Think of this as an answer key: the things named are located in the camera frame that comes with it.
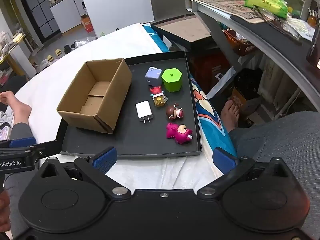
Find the pink bear figurine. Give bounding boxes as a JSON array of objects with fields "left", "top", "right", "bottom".
[{"left": 166, "top": 122, "right": 193, "bottom": 144}]

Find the brown cardboard box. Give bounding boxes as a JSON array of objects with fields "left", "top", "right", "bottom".
[{"left": 57, "top": 59, "right": 132, "bottom": 134}]

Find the white power adapter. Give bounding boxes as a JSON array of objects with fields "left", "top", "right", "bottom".
[{"left": 136, "top": 101, "right": 153, "bottom": 123}]

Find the brown haired doll figurine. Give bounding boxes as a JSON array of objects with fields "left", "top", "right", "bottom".
[{"left": 165, "top": 103, "right": 184, "bottom": 120}]

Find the red crab jar figurine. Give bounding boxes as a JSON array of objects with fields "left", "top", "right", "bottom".
[{"left": 149, "top": 86, "right": 168, "bottom": 107}]

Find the purple elephant cube toy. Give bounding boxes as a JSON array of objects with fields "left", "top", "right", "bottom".
[{"left": 145, "top": 66, "right": 163, "bottom": 87}]

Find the green hexagonal box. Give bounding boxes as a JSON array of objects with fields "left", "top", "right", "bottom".
[{"left": 162, "top": 68, "right": 182, "bottom": 93}]

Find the person left hand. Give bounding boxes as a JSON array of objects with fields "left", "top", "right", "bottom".
[{"left": 0, "top": 190, "right": 11, "bottom": 232}]

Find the person left leg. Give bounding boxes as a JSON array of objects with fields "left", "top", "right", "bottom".
[{"left": 1, "top": 91, "right": 36, "bottom": 238}]

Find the person leg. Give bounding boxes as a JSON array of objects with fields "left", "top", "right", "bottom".
[
  {"left": 220, "top": 100, "right": 319, "bottom": 239},
  {"left": 1, "top": 91, "right": 36, "bottom": 238}
]

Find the blue patterned cushion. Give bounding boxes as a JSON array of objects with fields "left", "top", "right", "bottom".
[{"left": 142, "top": 24, "right": 238, "bottom": 178}]

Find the white bed sheet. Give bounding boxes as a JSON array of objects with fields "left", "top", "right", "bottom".
[{"left": 16, "top": 23, "right": 222, "bottom": 191}]

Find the person right leg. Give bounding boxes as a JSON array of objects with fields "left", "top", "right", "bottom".
[{"left": 220, "top": 100, "right": 319, "bottom": 239}]

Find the black shallow tray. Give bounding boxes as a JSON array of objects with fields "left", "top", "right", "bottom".
[{"left": 56, "top": 51, "right": 201, "bottom": 158}]

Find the orange plastic basket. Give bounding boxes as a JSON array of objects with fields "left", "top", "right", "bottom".
[{"left": 223, "top": 28, "right": 257, "bottom": 56}]

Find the white kitchen cabinet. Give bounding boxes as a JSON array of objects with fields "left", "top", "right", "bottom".
[{"left": 50, "top": 0, "right": 86, "bottom": 33}]

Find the orange cardboard box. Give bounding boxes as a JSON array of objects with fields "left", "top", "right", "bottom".
[{"left": 81, "top": 15, "right": 94, "bottom": 33}]

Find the black framed brown board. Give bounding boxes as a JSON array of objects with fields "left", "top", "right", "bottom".
[{"left": 151, "top": 14, "right": 217, "bottom": 52}]

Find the green tissue pack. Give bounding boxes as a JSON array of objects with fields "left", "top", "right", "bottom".
[{"left": 244, "top": 0, "right": 288, "bottom": 19}]

